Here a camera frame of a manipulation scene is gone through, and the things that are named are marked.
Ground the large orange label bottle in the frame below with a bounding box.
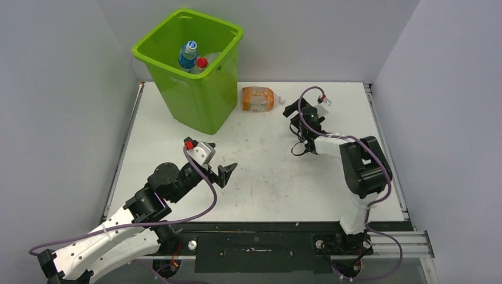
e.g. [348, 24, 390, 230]
[240, 86, 285, 112]

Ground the red label Nongfu bottle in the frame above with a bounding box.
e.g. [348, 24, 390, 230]
[190, 52, 220, 75]

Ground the blue label clear bottle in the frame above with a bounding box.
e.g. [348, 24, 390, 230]
[178, 40, 198, 72]

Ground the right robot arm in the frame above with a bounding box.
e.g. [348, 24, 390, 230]
[282, 96, 389, 253]

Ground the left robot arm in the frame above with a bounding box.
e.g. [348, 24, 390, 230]
[37, 162, 237, 283]

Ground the green plastic bin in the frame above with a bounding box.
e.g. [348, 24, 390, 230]
[131, 8, 243, 135]

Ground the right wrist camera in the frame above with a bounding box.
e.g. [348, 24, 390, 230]
[315, 95, 332, 117]

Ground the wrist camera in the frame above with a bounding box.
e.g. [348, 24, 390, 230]
[315, 95, 332, 117]
[184, 137, 216, 167]

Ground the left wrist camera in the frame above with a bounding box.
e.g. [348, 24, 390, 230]
[184, 137, 216, 167]

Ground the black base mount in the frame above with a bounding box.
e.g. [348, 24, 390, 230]
[145, 221, 374, 280]

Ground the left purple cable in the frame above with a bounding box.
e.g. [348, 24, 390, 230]
[28, 147, 218, 257]

